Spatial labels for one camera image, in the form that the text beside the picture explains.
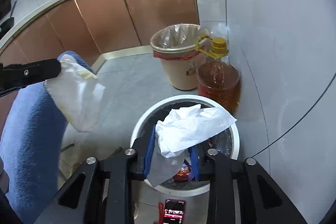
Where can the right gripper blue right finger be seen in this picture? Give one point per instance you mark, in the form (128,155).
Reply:
(193,153)

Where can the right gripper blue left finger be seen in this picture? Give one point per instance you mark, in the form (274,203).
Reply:
(149,150)

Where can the white tissue piece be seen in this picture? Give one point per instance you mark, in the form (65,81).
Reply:
(162,170)

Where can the white trash bucket black liner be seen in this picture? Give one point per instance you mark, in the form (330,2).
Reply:
(184,131)

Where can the beige trash bin with liner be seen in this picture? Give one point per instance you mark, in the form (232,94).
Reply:
(174,46)

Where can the brown kitchen cabinets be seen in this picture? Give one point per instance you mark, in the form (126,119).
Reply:
(91,28)

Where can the black wok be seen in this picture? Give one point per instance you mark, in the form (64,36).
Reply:
(9,23)

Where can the blue towel table cover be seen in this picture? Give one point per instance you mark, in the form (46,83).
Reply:
(31,144)

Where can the smartphone with red screen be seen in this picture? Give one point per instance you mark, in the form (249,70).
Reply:
(171,212)

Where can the yellow capped oil bottle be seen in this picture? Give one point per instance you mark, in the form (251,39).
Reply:
(218,76)

